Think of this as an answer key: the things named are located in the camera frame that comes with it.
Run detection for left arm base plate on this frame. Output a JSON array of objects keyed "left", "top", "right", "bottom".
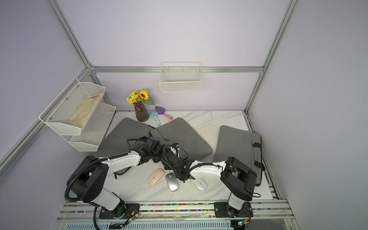
[{"left": 99, "top": 203, "right": 140, "bottom": 219}]

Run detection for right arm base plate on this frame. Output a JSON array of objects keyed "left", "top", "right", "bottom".
[{"left": 214, "top": 202, "right": 253, "bottom": 219}]

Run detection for yellow artificial sunflowers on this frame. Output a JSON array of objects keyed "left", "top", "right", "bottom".
[{"left": 127, "top": 89, "right": 156, "bottom": 105}]

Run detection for light blue toy shovel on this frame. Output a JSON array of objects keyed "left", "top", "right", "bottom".
[{"left": 149, "top": 111, "right": 161, "bottom": 126}]

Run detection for white wire wall basket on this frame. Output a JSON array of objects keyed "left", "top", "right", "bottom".
[{"left": 159, "top": 62, "right": 202, "bottom": 93}]

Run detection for white two-tier mesh shelf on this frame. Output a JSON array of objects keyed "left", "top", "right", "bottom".
[{"left": 39, "top": 78, "right": 116, "bottom": 152}]

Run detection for silver computer mouse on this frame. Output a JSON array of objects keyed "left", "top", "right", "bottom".
[{"left": 165, "top": 172, "right": 179, "bottom": 192}]

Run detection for purple toy shovel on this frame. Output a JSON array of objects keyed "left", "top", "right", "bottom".
[{"left": 155, "top": 106, "right": 173, "bottom": 120}]

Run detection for grey laptop bag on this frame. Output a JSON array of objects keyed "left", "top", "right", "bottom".
[
  {"left": 213, "top": 126, "right": 265, "bottom": 186},
  {"left": 93, "top": 118, "right": 153, "bottom": 158},
  {"left": 149, "top": 118, "right": 213, "bottom": 161}
]

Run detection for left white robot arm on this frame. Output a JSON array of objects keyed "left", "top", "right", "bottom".
[{"left": 64, "top": 138, "right": 163, "bottom": 212}]

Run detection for pink computer mouse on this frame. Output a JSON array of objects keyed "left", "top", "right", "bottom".
[{"left": 147, "top": 168, "right": 165, "bottom": 186}]

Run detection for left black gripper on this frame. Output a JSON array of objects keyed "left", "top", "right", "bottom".
[{"left": 150, "top": 144, "right": 171, "bottom": 163}]

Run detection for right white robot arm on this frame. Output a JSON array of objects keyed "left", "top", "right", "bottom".
[{"left": 162, "top": 145, "right": 257, "bottom": 211}]

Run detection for aluminium frame rails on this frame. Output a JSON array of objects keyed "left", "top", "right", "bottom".
[{"left": 1, "top": 1, "right": 299, "bottom": 230}]

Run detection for dark glass vase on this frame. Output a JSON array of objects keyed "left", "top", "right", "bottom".
[{"left": 133, "top": 101, "right": 150, "bottom": 122}]

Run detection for white computer mouse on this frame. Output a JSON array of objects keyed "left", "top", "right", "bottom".
[{"left": 190, "top": 178, "right": 208, "bottom": 192}]

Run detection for beige cloth in shelf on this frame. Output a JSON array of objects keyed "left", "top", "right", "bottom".
[{"left": 67, "top": 93, "right": 101, "bottom": 128}]

